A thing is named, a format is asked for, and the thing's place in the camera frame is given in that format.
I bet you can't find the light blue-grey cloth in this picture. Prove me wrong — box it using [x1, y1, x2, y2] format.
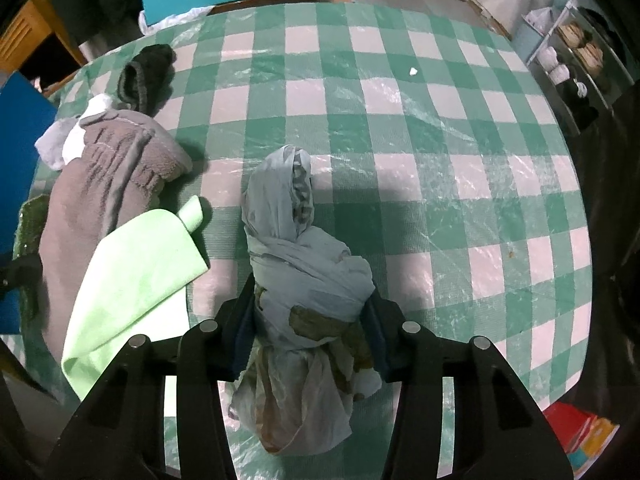
[229, 145, 382, 456]

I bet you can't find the light green cloth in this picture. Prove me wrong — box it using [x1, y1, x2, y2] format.
[61, 196, 208, 399]

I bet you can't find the white sock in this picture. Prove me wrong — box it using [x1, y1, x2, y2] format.
[35, 93, 114, 171]

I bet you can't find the blue-edged cardboard box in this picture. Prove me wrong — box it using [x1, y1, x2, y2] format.
[1, 72, 56, 335]

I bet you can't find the green white checkered tablecloth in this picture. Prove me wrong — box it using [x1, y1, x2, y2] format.
[54, 3, 591, 408]

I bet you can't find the dark green towel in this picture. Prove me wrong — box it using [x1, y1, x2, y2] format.
[13, 194, 50, 330]

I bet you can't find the red book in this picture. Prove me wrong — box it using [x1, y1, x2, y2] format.
[544, 401, 620, 479]

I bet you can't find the black rolled sock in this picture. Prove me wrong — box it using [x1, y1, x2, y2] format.
[116, 44, 176, 116]

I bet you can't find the white plastic bag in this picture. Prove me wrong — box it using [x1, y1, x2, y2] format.
[138, 6, 214, 36]

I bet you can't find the white shoe rack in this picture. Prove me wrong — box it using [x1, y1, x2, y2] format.
[513, 0, 637, 136]

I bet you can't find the orange wooden cabinet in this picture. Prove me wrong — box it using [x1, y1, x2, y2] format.
[1, 0, 87, 74]

